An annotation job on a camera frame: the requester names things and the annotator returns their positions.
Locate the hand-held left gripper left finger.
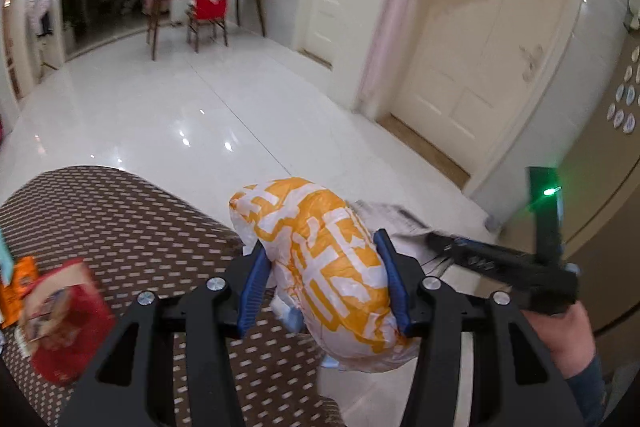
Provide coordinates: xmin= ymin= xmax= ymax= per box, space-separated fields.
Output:
xmin=57 ymin=239 xmax=273 ymax=427

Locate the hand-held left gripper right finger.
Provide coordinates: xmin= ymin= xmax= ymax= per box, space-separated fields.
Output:
xmin=372 ymin=228 xmax=586 ymax=427

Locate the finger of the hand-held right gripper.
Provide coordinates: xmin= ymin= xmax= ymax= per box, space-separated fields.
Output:
xmin=426 ymin=232 xmax=533 ymax=280

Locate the orange and white plastic bag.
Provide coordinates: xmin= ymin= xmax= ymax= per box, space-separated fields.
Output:
xmin=229 ymin=177 xmax=423 ymax=373

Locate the orange snack packet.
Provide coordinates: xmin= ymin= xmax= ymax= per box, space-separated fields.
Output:
xmin=0 ymin=255 xmax=39 ymax=328

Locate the person's right forearm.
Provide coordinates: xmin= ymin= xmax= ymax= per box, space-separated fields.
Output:
xmin=562 ymin=353 xmax=610 ymax=427

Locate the person's right hand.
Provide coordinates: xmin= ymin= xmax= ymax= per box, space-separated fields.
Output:
xmin=522 ymin=301 xmax=597 ymax=380

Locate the brown dotted tablecloth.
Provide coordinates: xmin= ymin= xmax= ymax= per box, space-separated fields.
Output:
xmin=0 ymin=166 xmax=346 ymax=427

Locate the white double door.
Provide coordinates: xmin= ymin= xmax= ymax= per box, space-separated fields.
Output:
xmin=389 ymin=0 xmax=577 ymax=180

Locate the red snack packet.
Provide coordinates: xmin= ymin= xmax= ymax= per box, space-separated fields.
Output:
xmin=20 ymin=258 xmax=117 ymax=388

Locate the teal long packet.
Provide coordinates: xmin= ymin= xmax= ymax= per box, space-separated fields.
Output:
xmin=0 ymin=227 xmax=15 ymax=283

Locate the pink curtain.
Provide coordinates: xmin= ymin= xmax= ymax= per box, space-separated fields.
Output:
xmin=354 ymin=0 xmax=583 ymax=114

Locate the chair with red cover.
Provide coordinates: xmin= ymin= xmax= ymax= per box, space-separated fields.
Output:
xmin=187 ymin=0 xmax=234 ymax=52

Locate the coat stand with clothes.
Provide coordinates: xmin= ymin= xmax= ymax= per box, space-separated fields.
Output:
xmin=24 ymin=0 xmax=57 ymax=72

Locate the group of round wall stickers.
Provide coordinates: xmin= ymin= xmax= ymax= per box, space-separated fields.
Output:
xmin=604 ymin=47 xmax=640 ymax=136

